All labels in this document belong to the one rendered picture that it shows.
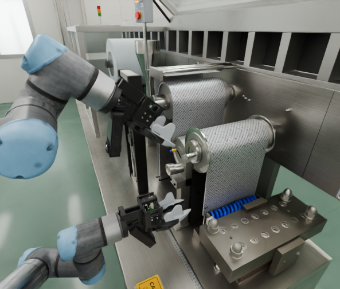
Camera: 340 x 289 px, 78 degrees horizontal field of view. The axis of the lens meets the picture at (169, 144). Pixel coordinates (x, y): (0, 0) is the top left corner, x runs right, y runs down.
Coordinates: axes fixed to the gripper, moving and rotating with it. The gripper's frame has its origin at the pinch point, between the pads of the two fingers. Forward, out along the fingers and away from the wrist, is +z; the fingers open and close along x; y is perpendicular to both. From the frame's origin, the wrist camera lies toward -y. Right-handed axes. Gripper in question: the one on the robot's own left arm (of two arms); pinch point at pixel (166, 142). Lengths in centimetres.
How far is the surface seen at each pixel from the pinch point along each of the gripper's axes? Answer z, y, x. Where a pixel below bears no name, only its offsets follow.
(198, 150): 10.3, 2.9, -1.1
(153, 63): 11, 23, 69
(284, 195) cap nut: 49, 7, -11
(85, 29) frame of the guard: -22, 17, 98
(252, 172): 35.0, 6.9, -4.2
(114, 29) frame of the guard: -9, 27, 98
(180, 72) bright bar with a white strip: 5.3, 21.4, 26.0
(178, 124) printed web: 13.6, 5.3, 19.7
